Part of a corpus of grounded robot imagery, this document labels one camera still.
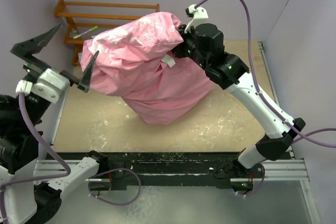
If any pink satin pillowcase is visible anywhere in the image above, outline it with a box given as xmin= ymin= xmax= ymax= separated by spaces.
xmin=80 ymin=12 xmax=183 ymax=97

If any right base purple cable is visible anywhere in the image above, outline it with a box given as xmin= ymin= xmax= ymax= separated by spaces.
xmin=235 ymin=165 xmax=265 ymax=199

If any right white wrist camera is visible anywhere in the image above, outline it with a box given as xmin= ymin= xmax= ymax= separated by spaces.
xmin=184 ymin=4 xmax=209 ymax=34

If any pink pillow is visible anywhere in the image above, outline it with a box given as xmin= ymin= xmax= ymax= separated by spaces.
xmin=91 ymin=49 xmax=214 ymax=124

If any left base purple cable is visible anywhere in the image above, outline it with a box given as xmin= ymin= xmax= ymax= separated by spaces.
xmin=88 ymin=168 xmax=142 ymax=206

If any wooden shelf rack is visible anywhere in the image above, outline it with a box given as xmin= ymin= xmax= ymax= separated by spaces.
xmin=54 ymin=0 xmax=160 ymax=66

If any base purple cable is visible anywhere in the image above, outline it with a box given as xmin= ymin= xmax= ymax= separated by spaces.
xmin=88 ymin=168 xmax=142 ymax=206
xmin=235 ymin=165 xmax=265 ymax=199

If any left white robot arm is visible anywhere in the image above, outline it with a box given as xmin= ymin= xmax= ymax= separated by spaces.
xmin=1 ymin=25 xmax=108 ymax=223

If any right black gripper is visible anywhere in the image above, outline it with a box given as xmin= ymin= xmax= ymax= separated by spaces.
xmin=167 ymin=24 xmax=209 ymax=71

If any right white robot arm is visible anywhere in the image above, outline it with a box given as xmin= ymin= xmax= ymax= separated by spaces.
xmin=173 ymin=24 xmax=306 ymax=177

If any green capped marker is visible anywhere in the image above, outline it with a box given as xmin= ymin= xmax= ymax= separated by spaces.
xmin=73 ymin=26 xmax=98 ymax=39

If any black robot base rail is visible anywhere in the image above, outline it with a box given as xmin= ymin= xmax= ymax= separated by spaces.
xmin=88 ymin=151 xmax=265 ymax=191

